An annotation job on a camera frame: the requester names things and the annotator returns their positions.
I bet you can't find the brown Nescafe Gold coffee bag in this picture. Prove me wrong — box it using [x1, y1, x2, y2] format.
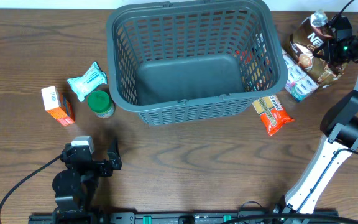
[283, 10, 348, 87]

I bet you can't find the Kleenex tissue multipack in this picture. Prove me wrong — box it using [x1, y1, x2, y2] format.
[282, 48, 318, 102]

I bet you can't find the green lid glass jar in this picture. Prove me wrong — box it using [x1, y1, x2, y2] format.
[88, 90, 115, 118]

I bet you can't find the orange and white carton box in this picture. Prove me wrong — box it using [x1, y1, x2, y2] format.
[41, 86, 75, 126]

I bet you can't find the orange San Remo spaghetti pack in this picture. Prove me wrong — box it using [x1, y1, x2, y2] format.
[252, 95, 294, 136]

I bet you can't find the grey plastic shopping basket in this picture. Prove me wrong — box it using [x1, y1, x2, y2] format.
[106, 0, 288, 126]

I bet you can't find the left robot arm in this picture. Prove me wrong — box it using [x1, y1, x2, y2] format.
[52, 136, 122, 224]

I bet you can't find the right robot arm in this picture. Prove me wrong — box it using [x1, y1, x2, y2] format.
[265, 13, 358, 223]

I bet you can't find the teal wet wipes packet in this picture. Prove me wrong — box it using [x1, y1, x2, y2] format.
[67, 62, 108, 102]

